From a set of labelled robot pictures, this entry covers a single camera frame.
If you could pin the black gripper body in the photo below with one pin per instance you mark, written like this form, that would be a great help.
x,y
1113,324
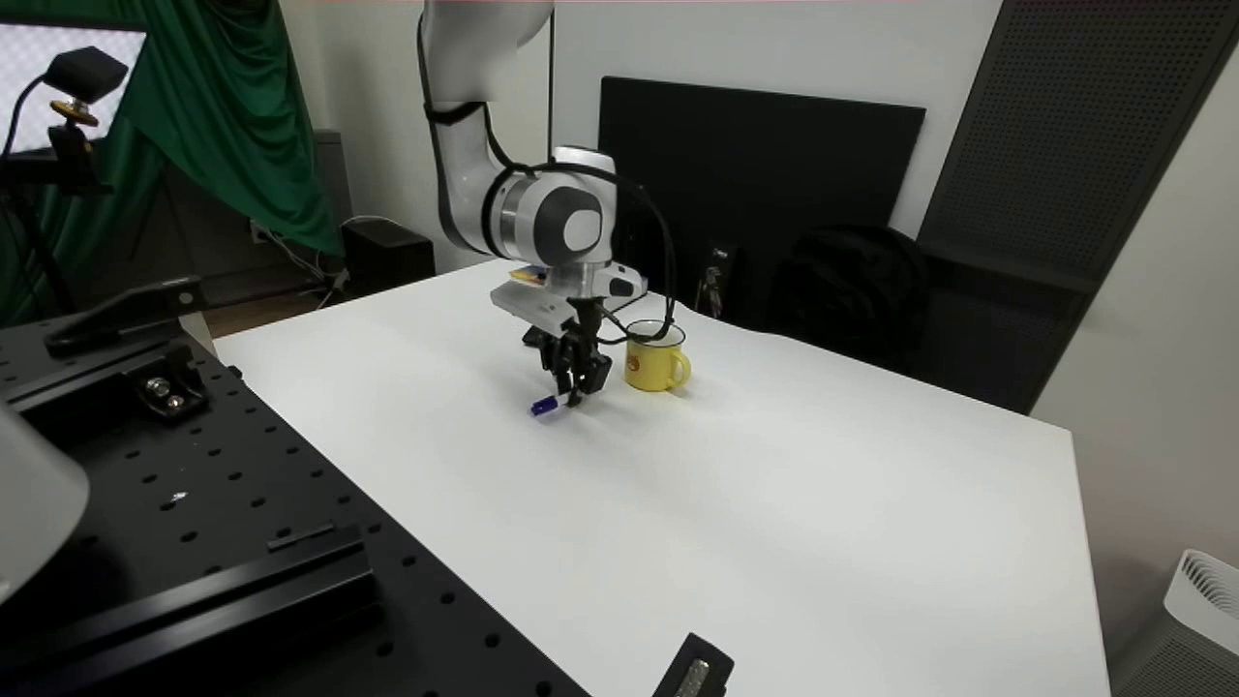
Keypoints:
x,y
580,315

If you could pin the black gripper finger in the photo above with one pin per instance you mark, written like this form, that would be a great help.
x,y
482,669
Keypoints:
x,y
547,359
593,375

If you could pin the blue cap whiteboard marker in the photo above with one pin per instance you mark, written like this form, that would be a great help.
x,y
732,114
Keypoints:
x,y
544,407

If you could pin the yellow enamel mug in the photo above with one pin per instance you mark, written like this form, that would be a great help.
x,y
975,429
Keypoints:
x,y
661,367

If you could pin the black speaker box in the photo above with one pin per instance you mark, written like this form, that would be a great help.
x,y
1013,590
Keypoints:
x,y
390,253

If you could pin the large black monitor screen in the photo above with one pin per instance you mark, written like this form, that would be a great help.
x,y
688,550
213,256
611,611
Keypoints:
x,y
800,181

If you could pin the black office chair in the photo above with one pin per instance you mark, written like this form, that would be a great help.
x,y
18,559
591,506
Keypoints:
x,y
857,295

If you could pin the black perforated breadboard table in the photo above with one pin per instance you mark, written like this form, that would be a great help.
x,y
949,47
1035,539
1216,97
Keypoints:
x,y
195,544

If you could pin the green curtain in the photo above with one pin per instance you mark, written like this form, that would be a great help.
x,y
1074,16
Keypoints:
x,y
218,116

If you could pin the dark leaning panel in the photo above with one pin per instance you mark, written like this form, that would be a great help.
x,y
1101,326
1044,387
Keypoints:
x,y
1070,167

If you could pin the white rounded shade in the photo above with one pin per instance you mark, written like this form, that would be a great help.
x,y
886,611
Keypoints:
x,y
34,506

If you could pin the bright window pane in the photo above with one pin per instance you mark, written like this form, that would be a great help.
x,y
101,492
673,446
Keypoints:
x,y
42,80

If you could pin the white box appliance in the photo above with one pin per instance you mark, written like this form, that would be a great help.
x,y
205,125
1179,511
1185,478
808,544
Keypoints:
x,y
1195,631

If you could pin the small camera on tripod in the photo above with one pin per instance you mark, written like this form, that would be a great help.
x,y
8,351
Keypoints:
x,y
714,275

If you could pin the small black metal mount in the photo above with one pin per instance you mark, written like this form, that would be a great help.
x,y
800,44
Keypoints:
x,y
173,393

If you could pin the black camera on stand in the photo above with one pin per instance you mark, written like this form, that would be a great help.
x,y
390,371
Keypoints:
x,y
78,89

